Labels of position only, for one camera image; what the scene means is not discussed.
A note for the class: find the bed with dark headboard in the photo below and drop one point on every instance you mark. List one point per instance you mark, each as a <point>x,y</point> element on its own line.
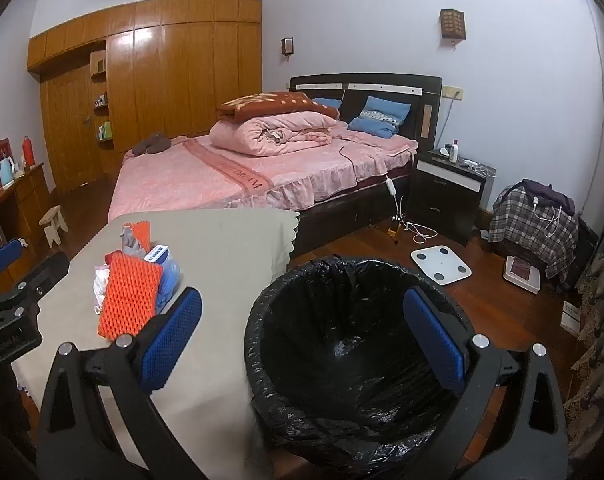
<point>302,180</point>

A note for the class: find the wall socket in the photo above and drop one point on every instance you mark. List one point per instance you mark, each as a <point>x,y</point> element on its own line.
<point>453,92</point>

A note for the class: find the pink folded quilt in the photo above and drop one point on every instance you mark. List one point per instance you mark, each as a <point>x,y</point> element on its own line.
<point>262,135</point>

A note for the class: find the beige tablecloth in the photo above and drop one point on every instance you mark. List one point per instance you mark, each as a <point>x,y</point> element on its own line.
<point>222,250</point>

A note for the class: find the white bottle with dark cap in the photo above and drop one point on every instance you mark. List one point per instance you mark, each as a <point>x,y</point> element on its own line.
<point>454,152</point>

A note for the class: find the white tissue wad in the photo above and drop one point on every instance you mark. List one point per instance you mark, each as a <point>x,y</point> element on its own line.
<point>101,282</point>

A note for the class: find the small wall lamp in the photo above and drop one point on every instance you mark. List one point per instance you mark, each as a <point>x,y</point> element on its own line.
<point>287,46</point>

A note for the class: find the bin with black liner bag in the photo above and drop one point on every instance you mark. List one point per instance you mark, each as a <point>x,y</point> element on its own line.
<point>342,320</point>

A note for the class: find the brown lattice wall lamp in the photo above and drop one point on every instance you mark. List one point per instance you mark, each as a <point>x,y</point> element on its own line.
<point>453,24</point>

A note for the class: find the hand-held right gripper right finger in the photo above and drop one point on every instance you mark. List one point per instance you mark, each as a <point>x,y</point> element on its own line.
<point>432,340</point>

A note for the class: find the wooden desk cabinet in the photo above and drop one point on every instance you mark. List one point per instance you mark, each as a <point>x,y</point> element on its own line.
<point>27,195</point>

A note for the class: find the white carton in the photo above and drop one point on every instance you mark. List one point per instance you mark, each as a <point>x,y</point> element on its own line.
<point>572,317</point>

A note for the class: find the small pale wooden stool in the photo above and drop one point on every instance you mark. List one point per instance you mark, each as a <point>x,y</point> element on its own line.
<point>52,217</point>

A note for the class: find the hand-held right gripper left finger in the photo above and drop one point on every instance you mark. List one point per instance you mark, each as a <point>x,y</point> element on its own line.
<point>172,345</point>

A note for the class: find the large orange foam net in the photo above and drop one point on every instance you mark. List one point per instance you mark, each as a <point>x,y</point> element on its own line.
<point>127,295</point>

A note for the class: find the pale blue kettle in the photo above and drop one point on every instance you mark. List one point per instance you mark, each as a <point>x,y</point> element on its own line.
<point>8,170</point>

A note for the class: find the light blue cloth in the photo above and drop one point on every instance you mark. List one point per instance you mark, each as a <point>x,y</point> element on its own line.
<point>169,280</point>

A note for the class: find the large blue pillow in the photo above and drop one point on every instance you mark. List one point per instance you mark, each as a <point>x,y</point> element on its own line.
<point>379,110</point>

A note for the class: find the small blue pillow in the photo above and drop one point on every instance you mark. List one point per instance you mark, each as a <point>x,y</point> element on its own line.
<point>329,102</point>

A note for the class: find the white bathroom scale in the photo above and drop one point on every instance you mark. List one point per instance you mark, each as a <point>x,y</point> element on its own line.
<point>441,265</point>

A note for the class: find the red thermos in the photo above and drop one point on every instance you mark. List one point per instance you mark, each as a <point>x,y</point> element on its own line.
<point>28,152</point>

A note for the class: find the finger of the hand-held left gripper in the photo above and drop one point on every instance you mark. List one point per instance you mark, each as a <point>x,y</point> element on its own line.
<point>2,256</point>
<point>47,270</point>

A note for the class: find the white box with blue print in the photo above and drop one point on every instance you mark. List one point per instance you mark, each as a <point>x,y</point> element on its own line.
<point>157,253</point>

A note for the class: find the wooden wardrobe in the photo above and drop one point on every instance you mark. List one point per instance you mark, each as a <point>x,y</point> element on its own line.
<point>182,85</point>

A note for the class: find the patterned curtain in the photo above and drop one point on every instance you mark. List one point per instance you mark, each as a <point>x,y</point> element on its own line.
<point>602,285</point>

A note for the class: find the white tray with red book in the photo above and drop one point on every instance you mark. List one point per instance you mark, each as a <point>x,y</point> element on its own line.
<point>522,272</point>

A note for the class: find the yellow power strip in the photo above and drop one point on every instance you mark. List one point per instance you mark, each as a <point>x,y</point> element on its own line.
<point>394,230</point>

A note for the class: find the small orange foam net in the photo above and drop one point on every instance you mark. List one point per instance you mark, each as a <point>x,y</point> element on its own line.
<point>142,235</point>

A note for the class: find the purple cloth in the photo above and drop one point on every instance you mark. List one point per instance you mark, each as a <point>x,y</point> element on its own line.
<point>547,192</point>

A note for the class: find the black and white nightstand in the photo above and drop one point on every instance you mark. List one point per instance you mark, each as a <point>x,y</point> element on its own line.
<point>442,200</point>

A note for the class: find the plaid cloth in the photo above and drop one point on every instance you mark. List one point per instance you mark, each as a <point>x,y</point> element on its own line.
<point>527,225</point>

